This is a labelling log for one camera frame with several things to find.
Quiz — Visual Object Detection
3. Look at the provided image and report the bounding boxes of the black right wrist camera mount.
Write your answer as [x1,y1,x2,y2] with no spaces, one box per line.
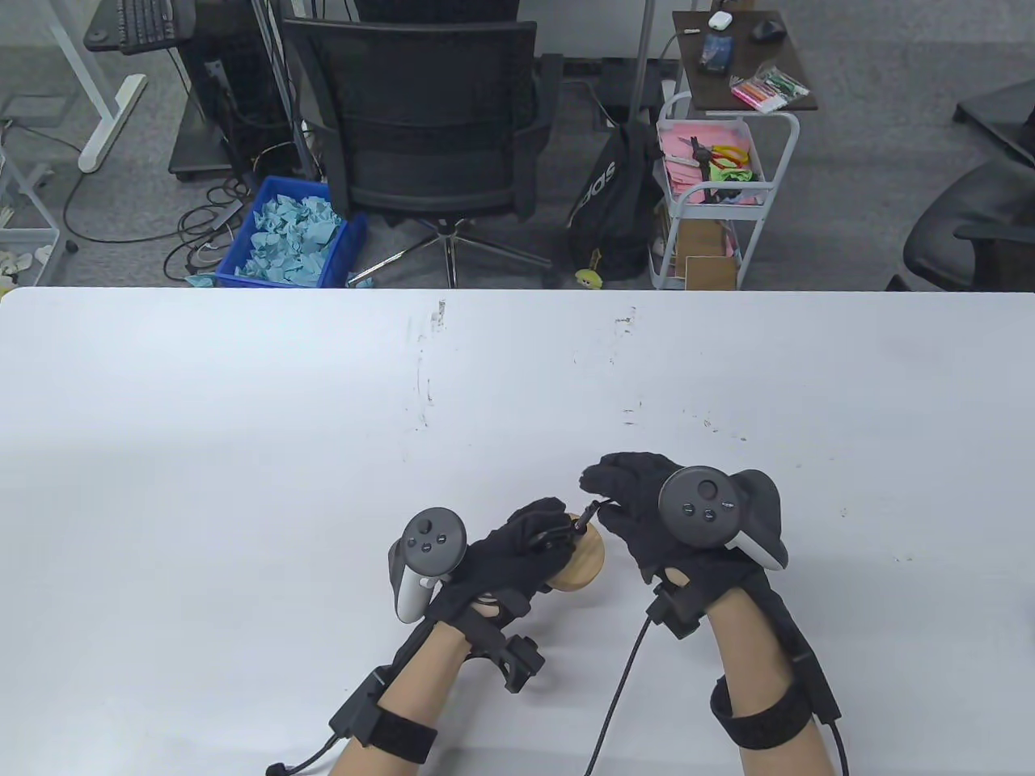
[645,580,716,641]

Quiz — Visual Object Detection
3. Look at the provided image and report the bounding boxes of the grey and white controller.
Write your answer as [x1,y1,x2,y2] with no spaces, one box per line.
[388,507,470,624]
[658,466,790,572]

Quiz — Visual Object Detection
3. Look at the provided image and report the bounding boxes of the black glove cable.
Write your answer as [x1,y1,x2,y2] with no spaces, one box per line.
[584,617,657,776]
[267,730,342,775]

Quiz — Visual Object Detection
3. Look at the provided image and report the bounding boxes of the tangle of black floor cables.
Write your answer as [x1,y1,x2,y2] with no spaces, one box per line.
[61,141,251,280]

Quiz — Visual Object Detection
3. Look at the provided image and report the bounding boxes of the white desk leg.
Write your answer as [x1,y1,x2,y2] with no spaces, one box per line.
[44,0,148,174]

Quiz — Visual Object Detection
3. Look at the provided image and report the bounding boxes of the pack of coloured markers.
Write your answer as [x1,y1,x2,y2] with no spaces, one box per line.
[729,68,810,112]

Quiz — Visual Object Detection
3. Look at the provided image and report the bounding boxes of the white wire rack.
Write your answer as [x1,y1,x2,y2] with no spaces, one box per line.
[0,120,64,289]

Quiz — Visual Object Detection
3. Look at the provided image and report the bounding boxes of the black right glove cable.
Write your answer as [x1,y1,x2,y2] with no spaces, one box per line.
[584,617,657,776]

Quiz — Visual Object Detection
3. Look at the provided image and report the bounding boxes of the person's left forearm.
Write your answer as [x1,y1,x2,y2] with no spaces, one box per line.
[327,621,471,776]

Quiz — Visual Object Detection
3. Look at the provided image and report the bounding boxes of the black left forearm strap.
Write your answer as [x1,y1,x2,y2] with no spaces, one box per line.
[365,706,439,765]

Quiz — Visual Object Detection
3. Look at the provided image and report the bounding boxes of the black forearm strap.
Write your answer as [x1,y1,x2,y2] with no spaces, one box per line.
[710,677,819,750]
[365,706,439,765]

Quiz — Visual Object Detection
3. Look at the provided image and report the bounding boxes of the black left glove cable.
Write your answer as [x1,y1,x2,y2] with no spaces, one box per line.
[267,730,342,775]

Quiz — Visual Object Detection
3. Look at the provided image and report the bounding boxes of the dark grey office chair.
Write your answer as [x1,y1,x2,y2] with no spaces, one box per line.
[885,79,1035,293]

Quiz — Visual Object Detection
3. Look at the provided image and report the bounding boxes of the black computer tower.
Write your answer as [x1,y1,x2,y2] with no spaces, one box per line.
[168,0,285,182]

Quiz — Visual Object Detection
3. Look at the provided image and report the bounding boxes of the white metal utility cart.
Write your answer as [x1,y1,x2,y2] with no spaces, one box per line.
[649,91,801,292]

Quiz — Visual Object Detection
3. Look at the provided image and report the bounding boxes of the yellow handled scissors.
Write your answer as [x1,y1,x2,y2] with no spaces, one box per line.
[689,136,751,166]

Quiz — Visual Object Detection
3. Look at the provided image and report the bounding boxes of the black right forearm sensor strip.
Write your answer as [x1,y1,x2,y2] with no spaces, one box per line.
[756,570,843,724]

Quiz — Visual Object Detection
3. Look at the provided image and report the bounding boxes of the black right forearm strap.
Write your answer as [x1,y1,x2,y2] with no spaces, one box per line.
[710,677,819,750]

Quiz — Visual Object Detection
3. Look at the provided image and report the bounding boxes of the pile of crumpled blue paper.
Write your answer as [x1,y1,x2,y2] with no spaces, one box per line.
[184,192,344,285]

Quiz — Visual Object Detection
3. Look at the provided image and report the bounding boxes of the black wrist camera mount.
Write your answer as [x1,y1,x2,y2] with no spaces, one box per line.
[645,580,716,641]
[457,602,547,694]

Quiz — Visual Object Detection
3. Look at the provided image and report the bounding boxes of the small dark brown table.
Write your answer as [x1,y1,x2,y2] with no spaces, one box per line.
[672,9,820,113]

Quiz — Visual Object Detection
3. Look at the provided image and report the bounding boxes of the round wooden disc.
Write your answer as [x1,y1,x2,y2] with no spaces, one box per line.
[540,514,607,592]

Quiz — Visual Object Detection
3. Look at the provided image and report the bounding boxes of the person's right forearm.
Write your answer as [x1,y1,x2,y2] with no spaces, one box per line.
[702,584,842,776]

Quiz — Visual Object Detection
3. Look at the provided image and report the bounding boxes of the black mesh office chair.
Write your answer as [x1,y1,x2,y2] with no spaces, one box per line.
[281,16,567,289]

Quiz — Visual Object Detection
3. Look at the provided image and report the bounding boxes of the grey metal pole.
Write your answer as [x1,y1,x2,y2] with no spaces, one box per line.
[630,0,657,124]

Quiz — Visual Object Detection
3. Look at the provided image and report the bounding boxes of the black left forearm sensor box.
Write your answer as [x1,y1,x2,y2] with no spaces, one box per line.
[328,667,391,746]

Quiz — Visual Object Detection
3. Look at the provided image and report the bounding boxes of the grey and white right controller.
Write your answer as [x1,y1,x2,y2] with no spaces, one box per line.
[658,466,790,572]

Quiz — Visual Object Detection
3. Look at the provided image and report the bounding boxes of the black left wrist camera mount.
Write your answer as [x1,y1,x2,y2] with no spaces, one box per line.
[457,602,547,694]

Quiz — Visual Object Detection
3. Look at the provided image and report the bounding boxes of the black keyboard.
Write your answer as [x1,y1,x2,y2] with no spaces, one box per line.
[116,0,176,56]

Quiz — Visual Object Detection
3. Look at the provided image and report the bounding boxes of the person's right hand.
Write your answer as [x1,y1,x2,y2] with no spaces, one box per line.
[581,451,769,604]

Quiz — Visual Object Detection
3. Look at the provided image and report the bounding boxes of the blue plastic bin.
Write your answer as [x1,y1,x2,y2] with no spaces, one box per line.
[213,174,366,289]

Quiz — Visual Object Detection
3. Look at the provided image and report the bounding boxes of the person's left hand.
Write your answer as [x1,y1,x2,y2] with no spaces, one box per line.
[441,496,578,628]

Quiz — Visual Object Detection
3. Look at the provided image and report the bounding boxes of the stack of pink paper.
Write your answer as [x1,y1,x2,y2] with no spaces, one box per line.
[660,120,766,208]

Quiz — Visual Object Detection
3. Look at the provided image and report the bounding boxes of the grey and white left controller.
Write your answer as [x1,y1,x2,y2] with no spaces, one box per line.
[388,507,470,624]

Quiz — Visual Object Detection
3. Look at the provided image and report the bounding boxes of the brown cardboard box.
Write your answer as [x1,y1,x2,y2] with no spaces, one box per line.
[676,217,743,292]

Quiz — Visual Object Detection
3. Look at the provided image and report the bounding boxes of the black bag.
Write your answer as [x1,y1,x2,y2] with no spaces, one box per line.
[565,120,662,281]

